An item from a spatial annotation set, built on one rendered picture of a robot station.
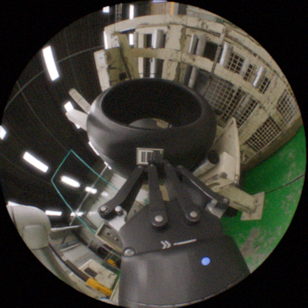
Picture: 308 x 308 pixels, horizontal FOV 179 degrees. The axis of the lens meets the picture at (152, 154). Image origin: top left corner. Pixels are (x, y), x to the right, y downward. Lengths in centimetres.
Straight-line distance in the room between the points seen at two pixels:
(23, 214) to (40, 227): 9
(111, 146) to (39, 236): 47
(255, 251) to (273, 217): 31
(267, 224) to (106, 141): 120
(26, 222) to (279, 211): 143
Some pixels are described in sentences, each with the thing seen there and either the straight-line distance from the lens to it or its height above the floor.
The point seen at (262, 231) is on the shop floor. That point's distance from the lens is 111.
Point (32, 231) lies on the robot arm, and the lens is 51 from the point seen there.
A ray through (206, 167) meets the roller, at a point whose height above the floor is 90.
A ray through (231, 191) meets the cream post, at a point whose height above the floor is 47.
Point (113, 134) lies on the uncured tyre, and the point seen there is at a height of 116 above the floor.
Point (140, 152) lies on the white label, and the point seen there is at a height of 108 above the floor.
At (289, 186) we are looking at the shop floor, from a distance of 110.
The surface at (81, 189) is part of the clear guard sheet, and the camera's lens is 118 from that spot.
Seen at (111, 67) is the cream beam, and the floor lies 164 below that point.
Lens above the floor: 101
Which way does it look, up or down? 11 degrees up
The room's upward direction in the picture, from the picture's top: 63 degrees counter-clockwise
